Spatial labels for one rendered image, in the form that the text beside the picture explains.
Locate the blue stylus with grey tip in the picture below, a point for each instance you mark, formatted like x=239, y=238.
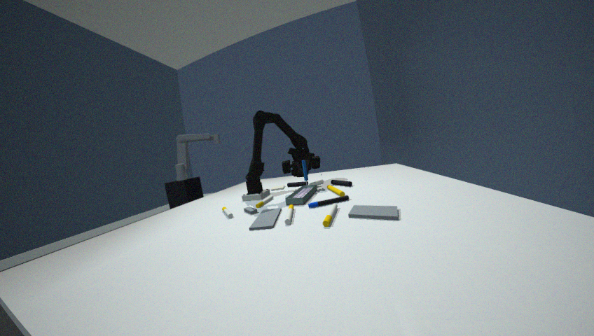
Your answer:
x=305, y=173

